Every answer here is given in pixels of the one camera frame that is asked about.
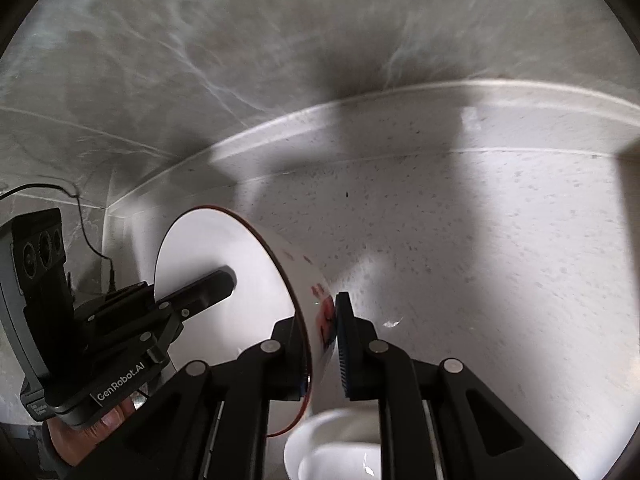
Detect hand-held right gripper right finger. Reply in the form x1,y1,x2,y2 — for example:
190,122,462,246
334,291,581,480

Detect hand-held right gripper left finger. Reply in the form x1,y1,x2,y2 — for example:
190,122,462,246
65,316,311,480

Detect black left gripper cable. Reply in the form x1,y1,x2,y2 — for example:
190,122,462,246
0,184,118,291

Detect person's left hand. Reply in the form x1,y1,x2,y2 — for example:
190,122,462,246
42,392,146,466

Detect white bowl with red rim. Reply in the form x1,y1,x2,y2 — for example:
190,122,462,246
152,205,337,438

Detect white ceramic bowl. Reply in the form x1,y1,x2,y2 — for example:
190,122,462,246
284,407,386,480

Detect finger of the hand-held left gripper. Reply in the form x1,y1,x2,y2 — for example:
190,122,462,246
155,269,237,321

